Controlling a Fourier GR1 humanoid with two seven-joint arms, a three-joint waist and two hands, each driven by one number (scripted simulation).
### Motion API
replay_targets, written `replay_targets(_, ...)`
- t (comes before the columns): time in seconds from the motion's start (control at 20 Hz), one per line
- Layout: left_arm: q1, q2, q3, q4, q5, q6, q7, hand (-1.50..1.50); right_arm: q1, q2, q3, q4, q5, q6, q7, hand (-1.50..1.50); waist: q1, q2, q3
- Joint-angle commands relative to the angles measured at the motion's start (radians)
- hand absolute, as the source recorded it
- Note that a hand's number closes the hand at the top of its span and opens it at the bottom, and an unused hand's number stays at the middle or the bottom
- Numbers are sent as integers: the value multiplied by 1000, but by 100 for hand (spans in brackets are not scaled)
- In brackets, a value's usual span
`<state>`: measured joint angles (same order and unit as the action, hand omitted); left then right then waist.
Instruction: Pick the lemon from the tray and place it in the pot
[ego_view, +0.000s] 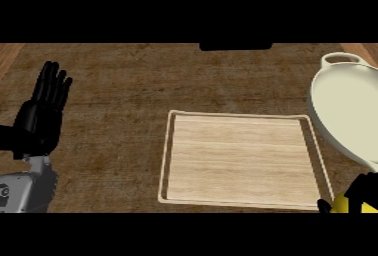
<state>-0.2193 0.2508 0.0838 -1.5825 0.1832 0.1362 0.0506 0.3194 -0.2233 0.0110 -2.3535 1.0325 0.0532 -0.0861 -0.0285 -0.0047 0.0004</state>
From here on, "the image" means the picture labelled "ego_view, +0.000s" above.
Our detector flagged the black appliance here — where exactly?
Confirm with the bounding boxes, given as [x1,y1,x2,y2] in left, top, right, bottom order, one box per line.
[198,43,275,52]

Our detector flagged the cream white pot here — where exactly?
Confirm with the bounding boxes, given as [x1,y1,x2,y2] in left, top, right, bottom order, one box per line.
[307,52,378,173]

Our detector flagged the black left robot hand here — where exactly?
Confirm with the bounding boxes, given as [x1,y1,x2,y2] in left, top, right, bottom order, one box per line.
[0,60,74,161]

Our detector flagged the pale wooden tray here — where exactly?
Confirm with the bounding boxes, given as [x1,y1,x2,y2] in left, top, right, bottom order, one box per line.
[157,109,337,212]

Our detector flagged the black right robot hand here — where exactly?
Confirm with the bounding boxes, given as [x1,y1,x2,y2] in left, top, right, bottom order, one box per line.
[316,172,378,214]

